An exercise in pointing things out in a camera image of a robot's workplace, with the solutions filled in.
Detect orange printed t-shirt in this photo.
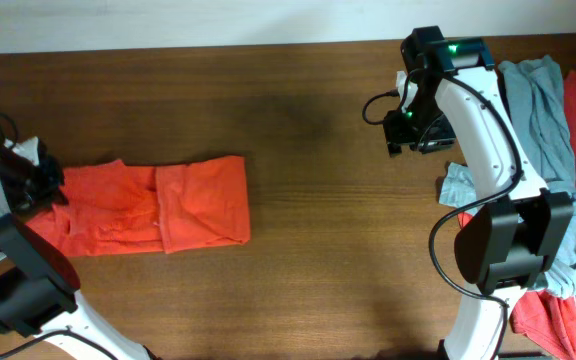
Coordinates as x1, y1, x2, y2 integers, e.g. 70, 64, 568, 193
27, 156, 251, 257

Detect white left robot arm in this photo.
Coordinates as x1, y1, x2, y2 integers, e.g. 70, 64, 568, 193
0, 135, 155, 359

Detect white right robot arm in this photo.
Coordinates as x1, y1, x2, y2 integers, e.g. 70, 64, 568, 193
381, 26, 573, 359

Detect light blue grey t-shirt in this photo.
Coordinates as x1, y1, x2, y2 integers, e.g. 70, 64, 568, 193
437, 53, 576, 300

